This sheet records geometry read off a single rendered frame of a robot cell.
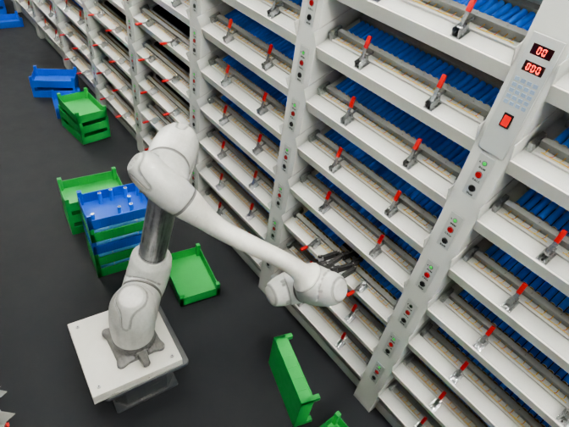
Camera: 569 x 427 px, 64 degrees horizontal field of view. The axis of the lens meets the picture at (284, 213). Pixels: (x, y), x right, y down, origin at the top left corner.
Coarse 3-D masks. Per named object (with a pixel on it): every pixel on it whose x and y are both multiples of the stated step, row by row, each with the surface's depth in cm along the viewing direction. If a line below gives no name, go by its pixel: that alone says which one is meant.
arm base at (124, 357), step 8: (104, 336) 172; (112, 344) 168; (152, 344) 172; (160, 344) 173; (120, 352) 166; (128, 352) 165; (136, 352) 166; (144, 352) 167; (152, 352) 171; (120, 360) 165; (128, 360) 166; (136, 360) 168; (144, 360) 165; (120, 368) 164
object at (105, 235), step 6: (84, 222) 214; (138, 222) 215; (114, 228) 210; (120, 228) 211; (126, 228) 213; (132, 228) 215; (138, 228) 217; (90, 234) 204; (96, 234) 206; (102, 234) 208; (108, 234) 210; (114, 234) 212; (120, 234) 214; (96, 240) 208; (102, 240) 210
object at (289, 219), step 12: (300, 204) 194; (288, 216) 193; (288, 228) 193; (300, 228) 191; (300, 240) 189; (312, 240) 187; (312, 252) 186; (324, 252) 182; (336, 264) 178; (348, 276) 175; (348, 288) 175; (384, 288) 169; (360, 300) 172; (372, 300) 168; (396, 300) 166; (372, 312) 169; (384, 312) 164
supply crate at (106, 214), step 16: (80, 192) 210; (96, 192) 216; (128, 192) 225; (80, 208) 212; (96, 208) 214; (112, 208) 215; (128, 208) 217; (144, 208) 211; (96, 224) 203; (112, 224) 207
